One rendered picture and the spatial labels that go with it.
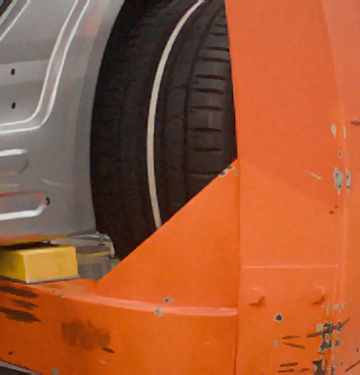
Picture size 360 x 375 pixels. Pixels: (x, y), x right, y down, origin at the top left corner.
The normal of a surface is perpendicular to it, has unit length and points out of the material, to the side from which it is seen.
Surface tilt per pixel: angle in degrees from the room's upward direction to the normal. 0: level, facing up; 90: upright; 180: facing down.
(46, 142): 90
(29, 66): 90
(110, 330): 90
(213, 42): 57
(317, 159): 90
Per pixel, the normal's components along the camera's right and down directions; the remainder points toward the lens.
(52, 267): 0.82, 0.00
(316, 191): -0.58, 0.07
